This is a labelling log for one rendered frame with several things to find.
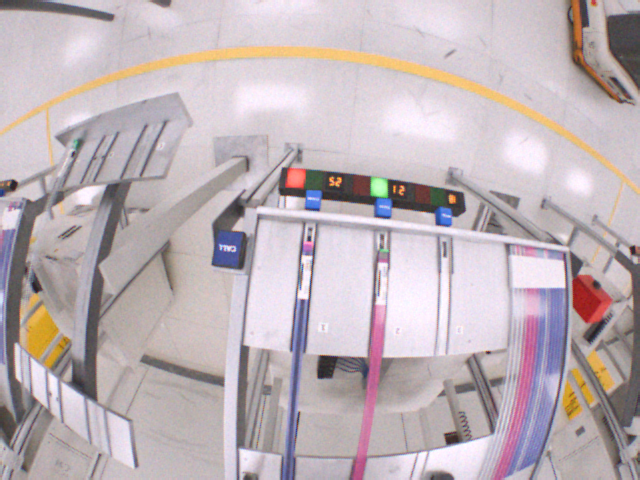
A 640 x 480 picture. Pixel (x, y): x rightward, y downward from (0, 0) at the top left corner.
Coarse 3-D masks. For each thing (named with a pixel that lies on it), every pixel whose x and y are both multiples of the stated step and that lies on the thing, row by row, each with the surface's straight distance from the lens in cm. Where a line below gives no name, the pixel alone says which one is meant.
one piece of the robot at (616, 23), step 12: (612, 24) 178; (624, 24) 175; (636, 24) 172; (612, 36) 174; (624, 36) 171; (636, 36) 168; (612, 48) 172; (624, 48) 168; (636, 48) 165; (624, 60) 176; (636, 60) 172; (636, 72) 185
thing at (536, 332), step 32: (512, 256) 51; (544, 256) 60; (512, 288) 50; (544, 288) 58; (512, 320) 50; (544, 320) 58; (512, 352) 51; (544, 352) 59; (512, 384) 53; (544, 384) 62; (512, 416) 57; (544, 416) 67; (512, 448) 63
